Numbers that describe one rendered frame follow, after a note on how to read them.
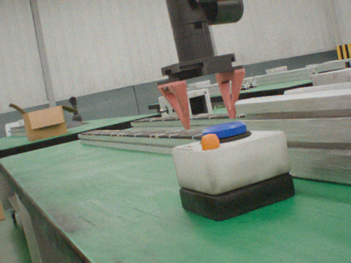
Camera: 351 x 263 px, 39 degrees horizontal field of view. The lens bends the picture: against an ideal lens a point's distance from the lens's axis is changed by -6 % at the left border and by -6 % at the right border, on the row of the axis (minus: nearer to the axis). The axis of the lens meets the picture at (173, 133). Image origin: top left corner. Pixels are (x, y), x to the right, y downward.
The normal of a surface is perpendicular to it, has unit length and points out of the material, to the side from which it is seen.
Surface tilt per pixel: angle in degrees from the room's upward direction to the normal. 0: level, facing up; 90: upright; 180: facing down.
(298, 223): 0
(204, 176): 90
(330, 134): 90
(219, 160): 90
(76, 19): 90
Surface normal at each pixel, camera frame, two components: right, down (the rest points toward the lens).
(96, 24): 0.38, 0.00
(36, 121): 0.26, -0.36
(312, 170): -0.91, 0.22
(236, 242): -0.20, -0.98
